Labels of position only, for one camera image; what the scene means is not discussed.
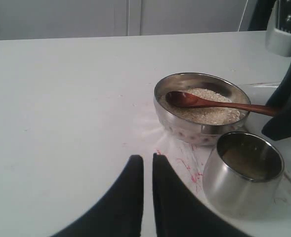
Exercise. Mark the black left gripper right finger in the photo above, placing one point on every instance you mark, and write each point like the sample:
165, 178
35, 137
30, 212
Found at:
178, 213

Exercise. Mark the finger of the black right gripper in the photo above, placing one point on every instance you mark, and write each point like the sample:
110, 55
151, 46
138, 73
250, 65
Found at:
279, 126

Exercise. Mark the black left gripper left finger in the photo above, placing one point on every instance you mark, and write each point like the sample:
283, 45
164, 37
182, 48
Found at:
119, 212

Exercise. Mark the brown wooden spoon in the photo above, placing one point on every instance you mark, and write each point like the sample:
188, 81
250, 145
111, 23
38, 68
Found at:
187, 100

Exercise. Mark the small steel cup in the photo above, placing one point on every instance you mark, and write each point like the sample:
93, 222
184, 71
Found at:
242, 174

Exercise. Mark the steel bowl of rice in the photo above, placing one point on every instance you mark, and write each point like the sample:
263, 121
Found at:
201, 126

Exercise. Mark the white plastic tray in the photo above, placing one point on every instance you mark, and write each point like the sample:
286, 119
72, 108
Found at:
262, 94

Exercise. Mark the white cabinet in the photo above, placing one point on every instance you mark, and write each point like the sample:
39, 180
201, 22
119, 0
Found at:
43, 19

